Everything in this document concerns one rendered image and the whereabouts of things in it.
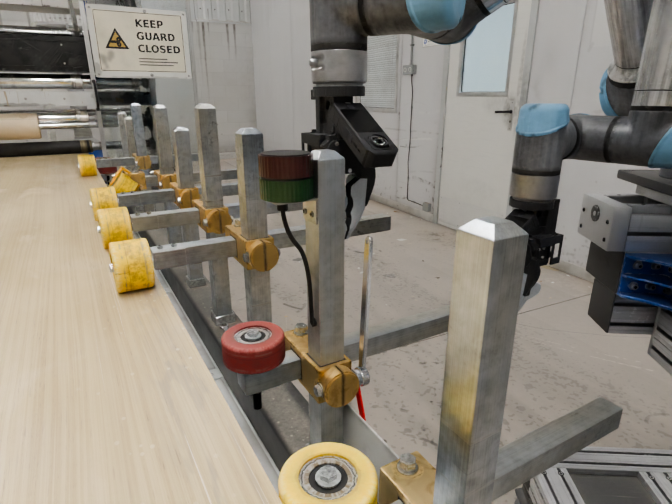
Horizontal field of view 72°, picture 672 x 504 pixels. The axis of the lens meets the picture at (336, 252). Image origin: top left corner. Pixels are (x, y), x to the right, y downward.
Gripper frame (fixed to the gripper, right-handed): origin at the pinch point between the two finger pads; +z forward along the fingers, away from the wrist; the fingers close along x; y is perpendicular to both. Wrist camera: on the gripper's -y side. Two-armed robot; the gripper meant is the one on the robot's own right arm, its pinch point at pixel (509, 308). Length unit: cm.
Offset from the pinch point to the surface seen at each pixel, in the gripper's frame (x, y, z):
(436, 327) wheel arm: -1.4, -18.4, -1.5
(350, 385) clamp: -8.6, -38.7, -1.9
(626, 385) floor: 38, 129, 83
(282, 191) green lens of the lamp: -7, -46, -27
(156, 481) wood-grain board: -18, -63, -7
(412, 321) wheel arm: -0.3, -22.4, -3.1
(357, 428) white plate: -8.7, -37.6, 5.0
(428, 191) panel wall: 298, 235, 52
